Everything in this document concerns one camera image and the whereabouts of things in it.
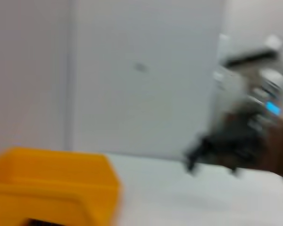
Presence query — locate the plain white backdrop board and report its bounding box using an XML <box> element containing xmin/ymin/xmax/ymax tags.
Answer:
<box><xmin>0</xmin><ymin>0</ymin><xmax>73</xmax><ymax>151</ymax></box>

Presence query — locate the yellow plastic bin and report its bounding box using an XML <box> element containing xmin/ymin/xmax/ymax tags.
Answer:
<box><xmin>0</xmin><ymin>146</ymin><xmax>123</xmax><ymax>226</ymax></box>

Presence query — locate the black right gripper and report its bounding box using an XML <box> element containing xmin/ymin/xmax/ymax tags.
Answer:
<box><xmin>183</xmin><ymin>127</ymin><xmax>265</xmax><ymax>178</ymax></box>

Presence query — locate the white backdrop board with sticker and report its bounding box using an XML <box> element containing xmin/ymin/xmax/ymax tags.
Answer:
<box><xmin>70</xmin><ymin>0</ymin><xmax>225</xmax><ymax>161</ymax></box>

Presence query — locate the brown cardboard box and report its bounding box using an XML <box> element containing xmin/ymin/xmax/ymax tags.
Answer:
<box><xmin>259</xmin><ymin>122</ymin><xmax>283</xmax><ymax>182</ymax></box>

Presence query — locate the black mesh pen holder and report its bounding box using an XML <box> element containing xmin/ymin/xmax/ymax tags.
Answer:
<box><xmin>23</xmin><ymin>218</ymin><xmax>55</xmax><ymax>226</ymax></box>

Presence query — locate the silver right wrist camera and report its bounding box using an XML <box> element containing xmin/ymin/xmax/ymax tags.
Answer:
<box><xmin>223</xmin><ymin>35</ymin><xmax>283</xmax><ymax>68</ymax></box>

